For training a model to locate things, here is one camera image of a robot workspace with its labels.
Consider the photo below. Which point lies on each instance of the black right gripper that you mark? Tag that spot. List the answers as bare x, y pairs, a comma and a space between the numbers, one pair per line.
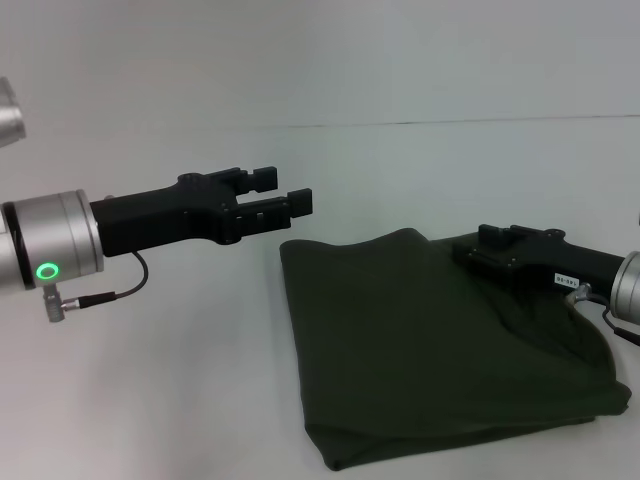
565, 260

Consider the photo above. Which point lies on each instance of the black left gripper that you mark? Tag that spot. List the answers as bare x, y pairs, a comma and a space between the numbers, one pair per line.
165, 215

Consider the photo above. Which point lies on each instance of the dark green FREE! t-shirt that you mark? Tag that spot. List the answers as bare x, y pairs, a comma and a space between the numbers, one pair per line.
440, 350

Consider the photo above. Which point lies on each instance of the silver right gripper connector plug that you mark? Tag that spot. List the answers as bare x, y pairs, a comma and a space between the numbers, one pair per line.
579, 294

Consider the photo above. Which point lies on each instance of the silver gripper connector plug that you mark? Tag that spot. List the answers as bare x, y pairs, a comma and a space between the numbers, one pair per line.
52, 302
579, 294

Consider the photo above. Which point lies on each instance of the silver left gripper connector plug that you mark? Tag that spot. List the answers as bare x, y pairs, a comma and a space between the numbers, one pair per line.
52, 302

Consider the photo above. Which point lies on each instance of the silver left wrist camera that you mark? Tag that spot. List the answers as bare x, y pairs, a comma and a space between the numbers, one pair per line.
11, 117

